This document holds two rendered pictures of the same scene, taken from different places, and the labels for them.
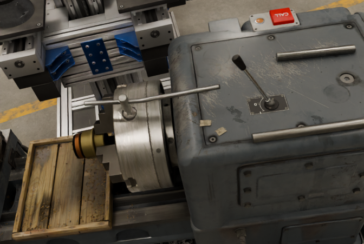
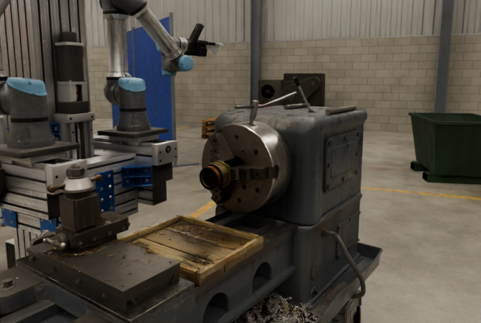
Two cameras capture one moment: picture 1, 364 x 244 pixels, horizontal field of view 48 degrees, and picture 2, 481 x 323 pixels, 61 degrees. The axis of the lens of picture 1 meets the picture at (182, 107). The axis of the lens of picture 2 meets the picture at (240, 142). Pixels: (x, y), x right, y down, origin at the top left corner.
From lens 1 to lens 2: 1.48 m
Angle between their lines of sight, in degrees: 62
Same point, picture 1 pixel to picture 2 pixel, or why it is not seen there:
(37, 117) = not seen: outside the picture
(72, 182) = (193, 243)
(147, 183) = (283, 172)
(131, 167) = (275, 154)
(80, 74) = not seen: hidden behind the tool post
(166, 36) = (173, 152)
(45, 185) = (171, 253)
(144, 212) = (268, 235)
